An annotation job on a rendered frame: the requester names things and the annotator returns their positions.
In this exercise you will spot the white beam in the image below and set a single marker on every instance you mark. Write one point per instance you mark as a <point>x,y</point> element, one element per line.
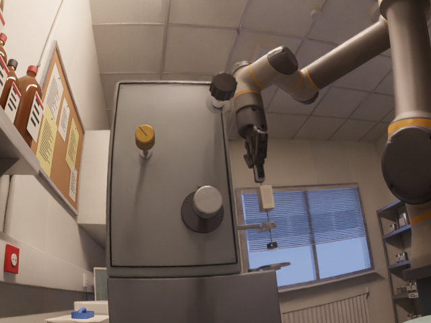
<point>249,226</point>

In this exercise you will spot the black ribbed knob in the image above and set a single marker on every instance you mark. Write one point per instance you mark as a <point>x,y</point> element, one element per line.
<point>223,86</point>

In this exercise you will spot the window with blinds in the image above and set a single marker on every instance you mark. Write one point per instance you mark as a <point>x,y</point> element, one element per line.
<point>336,218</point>

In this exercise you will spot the white block weight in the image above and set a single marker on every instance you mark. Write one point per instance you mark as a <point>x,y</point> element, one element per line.
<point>266,198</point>

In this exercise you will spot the white wall shelf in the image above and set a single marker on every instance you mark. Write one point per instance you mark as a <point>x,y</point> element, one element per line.
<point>17,148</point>

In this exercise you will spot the white wall cabinet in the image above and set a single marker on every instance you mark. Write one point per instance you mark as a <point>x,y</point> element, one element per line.
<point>96,175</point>

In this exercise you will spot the grey round sample table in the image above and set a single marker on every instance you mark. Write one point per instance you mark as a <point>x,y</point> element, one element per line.
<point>269,266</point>

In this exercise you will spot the cork notice board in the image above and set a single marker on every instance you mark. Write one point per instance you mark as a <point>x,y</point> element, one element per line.
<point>55,134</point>

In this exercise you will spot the white radiator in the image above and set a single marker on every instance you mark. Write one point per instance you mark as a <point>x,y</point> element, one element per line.
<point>326,307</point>

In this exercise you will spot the thin hanger with black foot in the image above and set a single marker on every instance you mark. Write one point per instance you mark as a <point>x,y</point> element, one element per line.
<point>271,245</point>

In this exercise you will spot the brown bottle black cap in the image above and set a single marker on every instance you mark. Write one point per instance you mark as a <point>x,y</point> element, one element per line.
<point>9,84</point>

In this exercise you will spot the white box with blue insert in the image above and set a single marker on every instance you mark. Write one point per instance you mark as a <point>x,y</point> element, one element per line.
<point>82,313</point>

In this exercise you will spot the grey dial knob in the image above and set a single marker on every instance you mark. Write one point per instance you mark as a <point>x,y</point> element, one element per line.
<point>207,202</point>

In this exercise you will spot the white ceiling detector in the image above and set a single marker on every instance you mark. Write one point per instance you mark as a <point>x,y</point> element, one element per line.
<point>316,14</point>

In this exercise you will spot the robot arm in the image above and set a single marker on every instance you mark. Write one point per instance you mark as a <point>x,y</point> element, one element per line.
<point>340,64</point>

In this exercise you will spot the red wall socket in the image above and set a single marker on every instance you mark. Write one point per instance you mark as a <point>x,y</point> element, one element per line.
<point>11,259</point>

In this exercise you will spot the brown bottle red cap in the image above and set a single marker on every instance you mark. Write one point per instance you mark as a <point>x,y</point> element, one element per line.
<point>28,101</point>
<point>2,50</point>

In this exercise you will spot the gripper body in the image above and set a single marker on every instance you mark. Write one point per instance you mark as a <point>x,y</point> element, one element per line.
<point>250,116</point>

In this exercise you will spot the dark metal shelf unit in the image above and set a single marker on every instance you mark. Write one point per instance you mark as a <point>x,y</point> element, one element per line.
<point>397,233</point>

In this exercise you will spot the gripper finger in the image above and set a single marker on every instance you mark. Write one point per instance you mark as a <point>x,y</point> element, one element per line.
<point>251,149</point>
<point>261,154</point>

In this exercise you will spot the grey tensiometer body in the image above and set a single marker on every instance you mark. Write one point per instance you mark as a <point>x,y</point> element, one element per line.
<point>168,168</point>

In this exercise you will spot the yellow knob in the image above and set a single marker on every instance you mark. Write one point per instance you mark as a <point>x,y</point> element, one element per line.
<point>145,136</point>

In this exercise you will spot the white framed pale panel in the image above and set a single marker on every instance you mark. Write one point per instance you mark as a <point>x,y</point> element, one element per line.
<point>101,284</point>

